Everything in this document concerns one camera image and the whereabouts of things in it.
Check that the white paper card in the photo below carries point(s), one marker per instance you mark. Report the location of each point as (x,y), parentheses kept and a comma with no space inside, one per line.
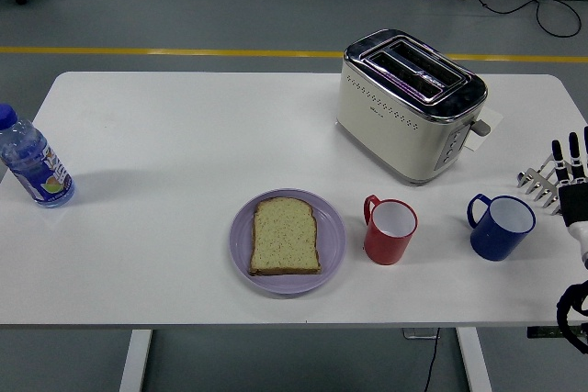
(494,117)

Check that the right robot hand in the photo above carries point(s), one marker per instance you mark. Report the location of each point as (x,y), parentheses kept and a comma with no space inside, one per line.
(576,206)

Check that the black table control panel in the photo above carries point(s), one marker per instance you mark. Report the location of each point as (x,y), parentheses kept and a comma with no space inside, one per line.
(542,332)

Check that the clear bottle with blue cap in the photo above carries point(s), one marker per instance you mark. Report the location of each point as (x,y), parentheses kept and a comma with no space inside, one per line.
(34,162)

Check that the slice of toast bread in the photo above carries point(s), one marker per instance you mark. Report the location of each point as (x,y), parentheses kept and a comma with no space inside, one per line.
(285,238)

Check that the silver metal toast rack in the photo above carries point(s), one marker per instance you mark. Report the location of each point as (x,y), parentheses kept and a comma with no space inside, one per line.
(535,178)

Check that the cream and chrome toaster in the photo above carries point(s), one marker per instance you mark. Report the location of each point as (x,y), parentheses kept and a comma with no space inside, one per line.
(390,135)

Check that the white table leg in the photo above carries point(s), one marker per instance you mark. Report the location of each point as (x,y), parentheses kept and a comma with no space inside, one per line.
(473,360)
(136,360)

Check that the grey under-table bracket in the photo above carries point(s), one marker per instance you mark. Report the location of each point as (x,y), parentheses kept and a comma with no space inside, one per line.
(415,333)

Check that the purple round plate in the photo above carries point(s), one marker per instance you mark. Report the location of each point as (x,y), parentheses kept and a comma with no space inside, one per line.
(333,245)

